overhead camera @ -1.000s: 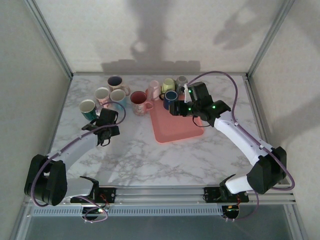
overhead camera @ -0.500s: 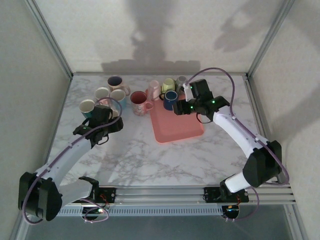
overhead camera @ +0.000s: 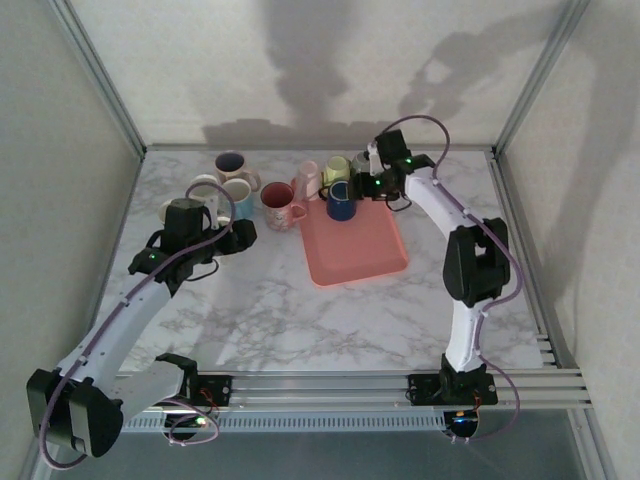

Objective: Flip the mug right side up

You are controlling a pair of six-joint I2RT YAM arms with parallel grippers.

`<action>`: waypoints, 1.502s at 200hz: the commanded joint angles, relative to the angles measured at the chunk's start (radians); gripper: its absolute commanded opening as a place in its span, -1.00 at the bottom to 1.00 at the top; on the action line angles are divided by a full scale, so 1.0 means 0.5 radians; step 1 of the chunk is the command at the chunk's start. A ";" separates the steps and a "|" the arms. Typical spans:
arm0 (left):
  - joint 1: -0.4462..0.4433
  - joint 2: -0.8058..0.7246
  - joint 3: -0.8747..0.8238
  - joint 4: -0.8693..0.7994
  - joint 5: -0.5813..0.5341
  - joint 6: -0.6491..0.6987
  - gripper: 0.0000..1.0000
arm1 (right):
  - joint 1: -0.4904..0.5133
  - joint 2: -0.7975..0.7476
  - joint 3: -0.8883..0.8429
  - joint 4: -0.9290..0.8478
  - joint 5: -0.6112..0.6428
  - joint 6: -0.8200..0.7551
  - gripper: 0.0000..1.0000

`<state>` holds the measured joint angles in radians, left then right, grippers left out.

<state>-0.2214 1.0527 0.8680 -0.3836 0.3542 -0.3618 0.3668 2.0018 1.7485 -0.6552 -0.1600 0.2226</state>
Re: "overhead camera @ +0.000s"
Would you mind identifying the light green mug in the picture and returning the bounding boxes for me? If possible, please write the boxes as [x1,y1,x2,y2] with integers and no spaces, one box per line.
[321,155,354,186]

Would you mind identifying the dark blue mug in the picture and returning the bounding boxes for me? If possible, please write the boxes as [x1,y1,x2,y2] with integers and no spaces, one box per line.
[325,180,357,222]

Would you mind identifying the light blue mug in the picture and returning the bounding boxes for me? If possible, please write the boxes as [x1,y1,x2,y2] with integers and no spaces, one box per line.
[221,178,257,221]

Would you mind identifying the cream mug with purple interior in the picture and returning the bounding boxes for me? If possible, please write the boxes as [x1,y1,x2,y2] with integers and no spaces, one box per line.
[214,150,263,194]

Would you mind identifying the pink floral mug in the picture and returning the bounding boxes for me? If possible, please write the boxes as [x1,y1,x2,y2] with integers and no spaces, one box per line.
[259,181,308,232]

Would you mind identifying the pale pink tall mug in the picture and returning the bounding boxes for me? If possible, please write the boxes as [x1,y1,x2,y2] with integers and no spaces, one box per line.
[292,160,321,203]

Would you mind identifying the pink plastic tray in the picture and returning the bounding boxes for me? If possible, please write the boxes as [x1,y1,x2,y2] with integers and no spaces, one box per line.
[291,177,410,289]

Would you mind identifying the black electronics box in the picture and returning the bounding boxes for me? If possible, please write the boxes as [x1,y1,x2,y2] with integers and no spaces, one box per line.
[197,374,234,407]
[407,372,444,406]

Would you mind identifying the black controller with led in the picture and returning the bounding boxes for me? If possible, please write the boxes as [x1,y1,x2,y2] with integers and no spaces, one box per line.
[443,409,482,444]
[162,410,212,442]

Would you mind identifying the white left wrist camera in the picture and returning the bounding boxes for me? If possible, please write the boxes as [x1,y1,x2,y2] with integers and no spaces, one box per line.
[204,197,224,231]

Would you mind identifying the aluminium frame rail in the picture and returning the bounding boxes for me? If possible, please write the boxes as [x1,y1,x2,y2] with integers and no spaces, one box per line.
[87,149,147,346]
[142,143,497,154]
[485,149,561,371]

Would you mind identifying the aluminium frame post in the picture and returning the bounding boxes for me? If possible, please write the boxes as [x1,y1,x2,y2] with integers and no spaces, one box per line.
[47,0,147,157]
[492,0,594,156]
[19,429,59,480]
[569,407,619,480]

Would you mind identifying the grey slotted cable duct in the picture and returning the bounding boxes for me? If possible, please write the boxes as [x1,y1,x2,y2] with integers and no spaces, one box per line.
[119,412,448,434]

